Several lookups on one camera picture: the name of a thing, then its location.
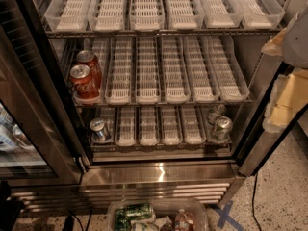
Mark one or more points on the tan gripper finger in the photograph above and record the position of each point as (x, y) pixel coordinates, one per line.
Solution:
(274, 46)
(288, 96)

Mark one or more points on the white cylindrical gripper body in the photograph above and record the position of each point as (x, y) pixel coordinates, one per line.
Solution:
(296, 40)

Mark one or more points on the silver blue redbull can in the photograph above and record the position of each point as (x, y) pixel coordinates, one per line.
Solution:
(100, 129)

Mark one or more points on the shelf tray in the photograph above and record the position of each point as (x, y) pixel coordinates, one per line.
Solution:
(107, 15)
(176, 84)
(184, 14)
(261, 14)
(67, 15)
(149, 127)
(203, 86)
(208, 127)
(118, 87)
(147, 71)
(170, 126)
(222, 13)
(126, 122)
(222, 59)
(109, 115)
(192, 125)
(146, 15)
(99, 47)

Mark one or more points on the front silver green can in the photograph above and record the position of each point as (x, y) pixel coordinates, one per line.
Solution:
(222, 128)

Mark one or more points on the silver green can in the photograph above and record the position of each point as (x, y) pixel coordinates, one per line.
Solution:
(215, 112)
(222, 128)

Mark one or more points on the rear silver green can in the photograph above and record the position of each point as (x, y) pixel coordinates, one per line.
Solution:
(215, 112)

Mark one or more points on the stainless steel fridge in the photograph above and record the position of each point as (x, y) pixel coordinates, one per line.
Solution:
(211, 173)

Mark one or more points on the rear red coca-cola can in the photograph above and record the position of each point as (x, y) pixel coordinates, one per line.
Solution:
(88, 58)

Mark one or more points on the red coca-cola can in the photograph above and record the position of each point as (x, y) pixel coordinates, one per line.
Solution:
(83, 81)
(88, 58)

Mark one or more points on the front red coca-cola can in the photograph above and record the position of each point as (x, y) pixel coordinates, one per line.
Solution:
(83, 81)

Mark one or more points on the green can in bin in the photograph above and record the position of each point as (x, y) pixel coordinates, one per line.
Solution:
(124, 216)

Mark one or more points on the glass fridge door left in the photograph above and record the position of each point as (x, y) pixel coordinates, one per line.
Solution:
(40, 146)

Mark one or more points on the blue tape cross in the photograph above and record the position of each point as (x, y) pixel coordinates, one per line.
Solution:
(225, 218)

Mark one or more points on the plastic bottle in bin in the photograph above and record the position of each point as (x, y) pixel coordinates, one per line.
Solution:
(183, 222)

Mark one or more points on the clear plastic bin on floor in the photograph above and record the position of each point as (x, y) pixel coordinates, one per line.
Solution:
(165, 211)

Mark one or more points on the black plug on floor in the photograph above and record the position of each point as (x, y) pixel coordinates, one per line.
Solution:
(69, 223)

